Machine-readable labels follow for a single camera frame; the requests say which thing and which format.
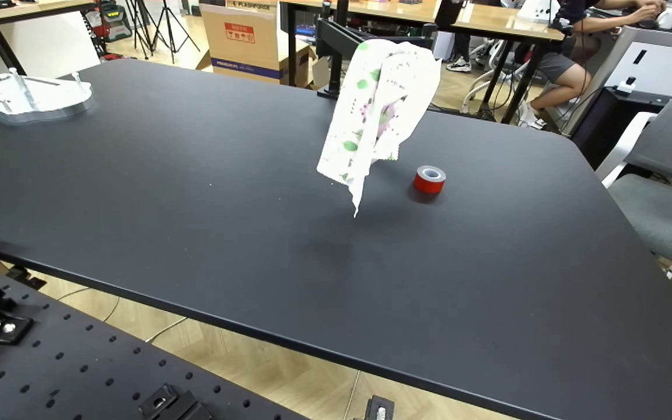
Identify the white floral towel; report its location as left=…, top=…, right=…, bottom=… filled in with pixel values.
left=316, top=38, right=442, bottom=218

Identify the red tape roll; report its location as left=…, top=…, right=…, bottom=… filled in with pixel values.
left=412, top=165, right=447, bottom=195

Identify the cardboard box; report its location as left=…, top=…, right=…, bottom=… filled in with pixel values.
left=196, top=0, right=319, bottom=87

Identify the wooden table with black legs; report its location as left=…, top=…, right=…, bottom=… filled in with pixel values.
left=279, top=0, right=566, bottom=125

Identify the person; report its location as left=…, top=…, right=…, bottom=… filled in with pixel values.
left=516, top=0, right=668, bottom=130

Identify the clear acrylic rack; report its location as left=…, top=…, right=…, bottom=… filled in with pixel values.
left=0, top=67, right=95, bottom=124

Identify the grey office chair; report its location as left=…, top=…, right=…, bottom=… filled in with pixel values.
left=596, top=77, right=672, bottom=281

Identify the white cabinet with slots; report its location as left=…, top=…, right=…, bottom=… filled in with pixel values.
left=558, top=26, right=672, bottom=138

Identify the black frame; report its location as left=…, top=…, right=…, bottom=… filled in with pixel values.
left=314, top=0, right=439, bottom=100

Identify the white cable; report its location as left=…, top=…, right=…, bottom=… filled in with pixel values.
left=57, top=286, right=188, bottom=344

